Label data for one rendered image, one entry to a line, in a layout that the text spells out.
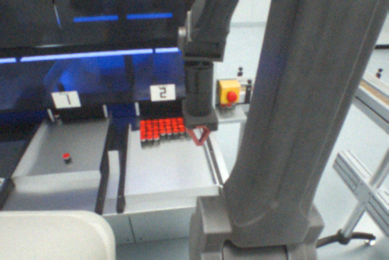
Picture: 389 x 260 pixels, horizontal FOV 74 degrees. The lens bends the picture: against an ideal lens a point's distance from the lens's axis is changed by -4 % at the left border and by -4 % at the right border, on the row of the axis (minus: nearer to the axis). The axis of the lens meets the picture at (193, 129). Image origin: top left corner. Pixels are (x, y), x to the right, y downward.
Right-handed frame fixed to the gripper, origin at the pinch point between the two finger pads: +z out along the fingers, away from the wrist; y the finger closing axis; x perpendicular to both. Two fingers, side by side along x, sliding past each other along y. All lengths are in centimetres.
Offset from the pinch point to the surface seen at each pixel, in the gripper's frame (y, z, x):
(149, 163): 15.9, 19.9, 13.7
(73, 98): 37, 6, 39
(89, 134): 35, 20, 36
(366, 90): 45, 17, -84
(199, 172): 10.0, 20.0, -1.5
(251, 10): 497, 82, -184
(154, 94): 37.4, 6.9, 10.4
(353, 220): 20, 80, -85
